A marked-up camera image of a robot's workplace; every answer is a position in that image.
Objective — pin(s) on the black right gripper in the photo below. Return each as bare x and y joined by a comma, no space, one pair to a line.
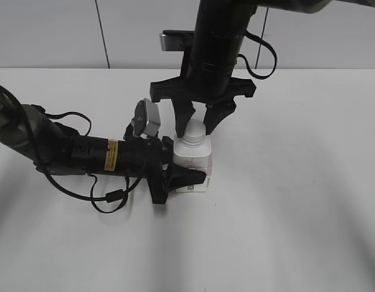
204,81

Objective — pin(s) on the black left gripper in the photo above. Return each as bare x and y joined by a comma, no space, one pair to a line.
141,158

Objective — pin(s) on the white round bottle cap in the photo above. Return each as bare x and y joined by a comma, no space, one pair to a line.
195,132

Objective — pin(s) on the white yili changqing bottle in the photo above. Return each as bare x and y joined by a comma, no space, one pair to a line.
196,157

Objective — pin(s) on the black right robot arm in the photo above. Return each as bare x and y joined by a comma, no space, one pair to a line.
210,53

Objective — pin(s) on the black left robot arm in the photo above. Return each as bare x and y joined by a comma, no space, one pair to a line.
58,150

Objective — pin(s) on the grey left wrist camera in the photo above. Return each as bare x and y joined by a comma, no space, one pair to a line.
146,120

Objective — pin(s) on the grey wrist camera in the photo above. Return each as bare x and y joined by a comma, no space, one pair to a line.
176,40
146,120

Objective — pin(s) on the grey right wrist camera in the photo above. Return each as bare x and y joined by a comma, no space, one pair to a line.
176,40

